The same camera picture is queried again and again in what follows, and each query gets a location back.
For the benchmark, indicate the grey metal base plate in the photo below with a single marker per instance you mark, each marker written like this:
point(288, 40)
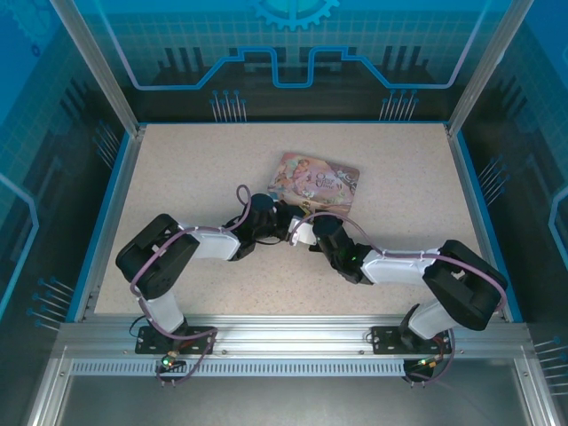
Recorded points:
point(288, 404)

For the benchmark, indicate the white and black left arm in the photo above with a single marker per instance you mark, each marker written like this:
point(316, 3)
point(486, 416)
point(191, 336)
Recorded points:
point(208, 246)

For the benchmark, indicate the aluminium mounting rail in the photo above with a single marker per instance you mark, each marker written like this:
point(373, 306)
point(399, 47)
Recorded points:
point(288, 333)

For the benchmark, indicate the aluminium frame post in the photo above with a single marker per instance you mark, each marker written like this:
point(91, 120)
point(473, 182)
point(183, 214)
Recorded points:
point(486, 66)
point(104, 66)

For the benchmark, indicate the side rail with blue strip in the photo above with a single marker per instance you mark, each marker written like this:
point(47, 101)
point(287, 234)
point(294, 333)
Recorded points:
point(120, 177)
point(467, 177)

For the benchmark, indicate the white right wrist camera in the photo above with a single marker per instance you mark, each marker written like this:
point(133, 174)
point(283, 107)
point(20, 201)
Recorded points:
point(304, 235)

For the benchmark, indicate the small connector with green light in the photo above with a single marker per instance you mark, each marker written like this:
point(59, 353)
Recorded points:
point(171, 360)
point(428, 361)

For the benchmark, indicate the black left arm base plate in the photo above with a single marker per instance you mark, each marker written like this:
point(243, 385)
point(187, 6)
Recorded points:
point(199, 341)

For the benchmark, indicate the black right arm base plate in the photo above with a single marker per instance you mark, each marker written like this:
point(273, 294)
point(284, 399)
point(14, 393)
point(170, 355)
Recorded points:
point(384, 341)

